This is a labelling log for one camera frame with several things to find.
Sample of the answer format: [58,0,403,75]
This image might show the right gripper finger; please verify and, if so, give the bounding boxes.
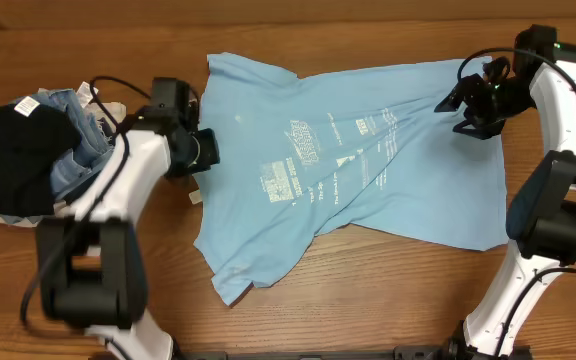
[452,120,503,140]
[434,87,466,113]

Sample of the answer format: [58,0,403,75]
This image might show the light blue t-shirt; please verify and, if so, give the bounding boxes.
[195,53,507,304]

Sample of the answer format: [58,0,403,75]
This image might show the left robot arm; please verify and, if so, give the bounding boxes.
[19,77,219,359]

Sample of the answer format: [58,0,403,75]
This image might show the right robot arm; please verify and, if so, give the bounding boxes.
[393,25,576,359]

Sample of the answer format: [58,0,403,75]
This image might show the beige folded garment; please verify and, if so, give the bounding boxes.
[0,102,127,227]

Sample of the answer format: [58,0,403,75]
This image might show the blue denim jeans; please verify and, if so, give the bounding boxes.
[10,88,119,204]

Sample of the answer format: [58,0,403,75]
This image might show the black folded garment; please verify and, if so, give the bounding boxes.
[0,104,81,217]

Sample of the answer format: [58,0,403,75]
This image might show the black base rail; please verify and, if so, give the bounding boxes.
[175,342,494,360]

